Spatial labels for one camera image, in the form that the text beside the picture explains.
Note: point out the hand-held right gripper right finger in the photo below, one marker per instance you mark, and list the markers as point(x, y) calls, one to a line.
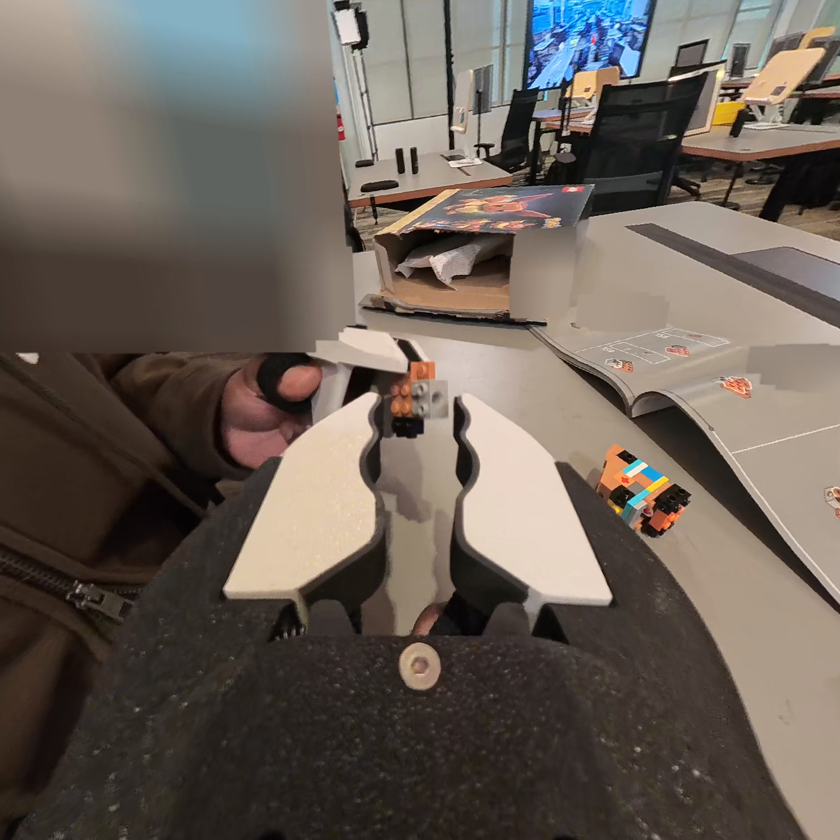
point(531, 525)

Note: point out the studio light stand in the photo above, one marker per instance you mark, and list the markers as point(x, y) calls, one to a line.
point(351, 26)

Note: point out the small brick assembly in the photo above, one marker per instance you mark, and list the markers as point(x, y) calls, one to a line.
point(403, 397)

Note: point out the tan tilted stand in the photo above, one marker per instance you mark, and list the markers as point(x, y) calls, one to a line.
point(590, 82)
point(781, 75)

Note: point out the grey instruction booklet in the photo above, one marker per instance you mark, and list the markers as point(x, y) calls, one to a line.
point(774, 420)

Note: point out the printed cardboard box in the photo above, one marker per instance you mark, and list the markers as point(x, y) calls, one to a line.
point(499, 207)

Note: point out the person's left hand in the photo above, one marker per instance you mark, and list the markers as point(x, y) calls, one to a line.
point(249, 433)

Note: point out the wooden-edged background table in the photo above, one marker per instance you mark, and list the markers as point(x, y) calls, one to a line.
point(774, 141)

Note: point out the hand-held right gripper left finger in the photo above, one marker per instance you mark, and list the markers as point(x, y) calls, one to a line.
point(308, 518)

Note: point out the grey background table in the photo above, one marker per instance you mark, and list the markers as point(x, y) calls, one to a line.
point(426, 174)

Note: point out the brown zip jacket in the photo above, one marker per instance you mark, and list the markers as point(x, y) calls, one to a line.
point(65, 499)

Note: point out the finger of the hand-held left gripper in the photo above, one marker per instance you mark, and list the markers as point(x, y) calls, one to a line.
point(333, 394)
point(367, 351)

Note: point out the black mesh office chair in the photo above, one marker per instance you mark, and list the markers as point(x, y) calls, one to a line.
point(630, 124)

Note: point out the person's left forearm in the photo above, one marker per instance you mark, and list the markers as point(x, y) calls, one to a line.
point(170, 407)

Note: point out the white paper bag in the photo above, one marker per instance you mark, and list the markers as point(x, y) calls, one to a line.
point(453, 259)

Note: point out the grey desk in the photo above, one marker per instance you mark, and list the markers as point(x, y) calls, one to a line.
point(512, 367)

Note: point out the large wall screen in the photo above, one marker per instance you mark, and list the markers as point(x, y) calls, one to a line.
point(590, 39)

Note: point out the multicoloured brick model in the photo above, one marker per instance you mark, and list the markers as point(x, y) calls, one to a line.
point(630, 479)

